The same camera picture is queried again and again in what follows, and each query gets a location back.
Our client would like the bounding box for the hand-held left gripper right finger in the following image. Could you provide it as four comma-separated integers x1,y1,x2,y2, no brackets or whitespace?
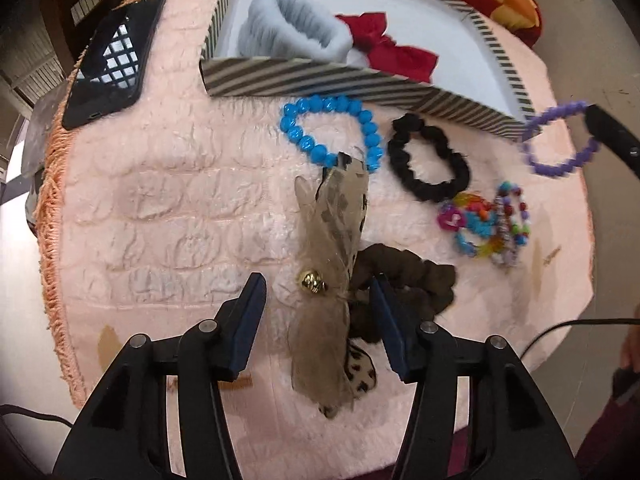
369,274,581,480

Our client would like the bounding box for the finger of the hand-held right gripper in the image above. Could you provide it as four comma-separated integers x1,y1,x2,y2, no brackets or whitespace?
585,104,640,181

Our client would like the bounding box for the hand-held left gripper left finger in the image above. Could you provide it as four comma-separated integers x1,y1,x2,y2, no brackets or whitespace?
52,272,268,480

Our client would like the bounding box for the brown scrunchie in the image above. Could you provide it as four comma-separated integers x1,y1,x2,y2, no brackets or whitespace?
347,243,457,343

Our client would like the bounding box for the purple bead bracelet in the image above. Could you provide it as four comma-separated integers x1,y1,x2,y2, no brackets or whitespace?
521,101,601,180

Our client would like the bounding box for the rainbow translucent bead bracelet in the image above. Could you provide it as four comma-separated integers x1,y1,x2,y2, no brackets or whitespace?
452,191,503,260

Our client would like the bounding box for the multicolour round bead bracelet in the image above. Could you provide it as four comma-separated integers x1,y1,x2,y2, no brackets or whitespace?
492,181,532,268

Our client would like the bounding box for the beige mesh hair bow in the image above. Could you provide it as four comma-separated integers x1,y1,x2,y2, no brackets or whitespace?
286,150,379,420

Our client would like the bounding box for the black scrunchie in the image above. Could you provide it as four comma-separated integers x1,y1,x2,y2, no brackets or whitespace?
387,112,472,204

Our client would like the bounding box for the blue bead bracelet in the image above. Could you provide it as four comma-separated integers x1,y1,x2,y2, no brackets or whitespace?
279,95,385,173

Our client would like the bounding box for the striped cardboard box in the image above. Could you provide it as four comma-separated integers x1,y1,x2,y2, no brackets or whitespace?
199,0,537,142

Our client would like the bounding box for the person's right forearm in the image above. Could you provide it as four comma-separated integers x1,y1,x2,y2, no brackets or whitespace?
575,400,640,480

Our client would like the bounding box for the person's right hand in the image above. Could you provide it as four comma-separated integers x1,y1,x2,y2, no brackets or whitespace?
619,331,640,373

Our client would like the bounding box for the pink fluffy mat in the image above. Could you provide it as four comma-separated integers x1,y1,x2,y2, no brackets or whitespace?
37,0,596,476

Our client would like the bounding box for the red yellow printed blanket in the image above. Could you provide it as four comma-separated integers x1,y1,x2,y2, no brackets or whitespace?
385,0,543,48

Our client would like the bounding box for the red fabric bow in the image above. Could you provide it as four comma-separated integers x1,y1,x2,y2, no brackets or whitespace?
334,11,440,85

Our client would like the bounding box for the grey plastic bag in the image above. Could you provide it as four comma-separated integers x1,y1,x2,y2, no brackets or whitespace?
20,90,68,231

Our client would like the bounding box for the black smartphone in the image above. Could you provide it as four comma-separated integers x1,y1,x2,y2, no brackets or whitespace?
61,0,167,131

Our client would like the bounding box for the grey fluffy scrunchie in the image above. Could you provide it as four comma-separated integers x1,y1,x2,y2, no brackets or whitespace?
236,0,363,67

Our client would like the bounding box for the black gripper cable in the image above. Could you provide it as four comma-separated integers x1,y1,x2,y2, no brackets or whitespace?
517,317,640,361

